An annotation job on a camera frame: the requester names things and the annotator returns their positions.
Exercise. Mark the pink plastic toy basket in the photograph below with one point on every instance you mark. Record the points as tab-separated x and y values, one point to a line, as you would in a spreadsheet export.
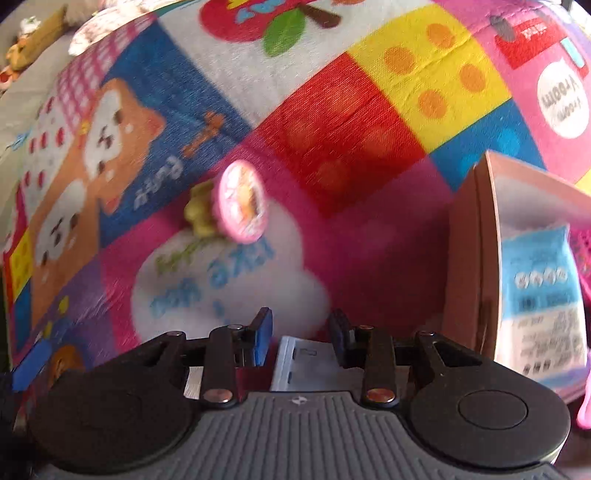
582	251

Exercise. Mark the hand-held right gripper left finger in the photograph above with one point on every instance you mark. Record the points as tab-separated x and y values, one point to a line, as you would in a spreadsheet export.
263	332

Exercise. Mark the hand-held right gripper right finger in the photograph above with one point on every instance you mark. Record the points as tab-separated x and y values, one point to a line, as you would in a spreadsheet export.
339	337

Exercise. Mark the colourful printed play mat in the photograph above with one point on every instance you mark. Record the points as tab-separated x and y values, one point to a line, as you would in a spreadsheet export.
369	230

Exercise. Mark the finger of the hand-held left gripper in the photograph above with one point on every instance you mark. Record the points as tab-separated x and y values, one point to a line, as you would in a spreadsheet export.
30	371

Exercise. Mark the beige cardboard box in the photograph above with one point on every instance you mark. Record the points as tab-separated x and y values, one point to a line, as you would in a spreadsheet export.
466	258

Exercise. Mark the yellow-green small toy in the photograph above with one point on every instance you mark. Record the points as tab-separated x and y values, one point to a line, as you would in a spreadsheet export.
201	217

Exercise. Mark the white floral cloth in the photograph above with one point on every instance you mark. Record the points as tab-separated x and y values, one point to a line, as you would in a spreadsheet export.
101	23

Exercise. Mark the pink plastic toy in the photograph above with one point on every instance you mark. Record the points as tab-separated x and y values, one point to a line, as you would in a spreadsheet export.
585	410

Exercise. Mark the blue and white tissue packet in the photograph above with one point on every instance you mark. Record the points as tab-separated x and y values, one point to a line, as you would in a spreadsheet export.
535	295

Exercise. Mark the pink round toy plate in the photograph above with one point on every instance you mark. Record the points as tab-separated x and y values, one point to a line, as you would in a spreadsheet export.
240	203

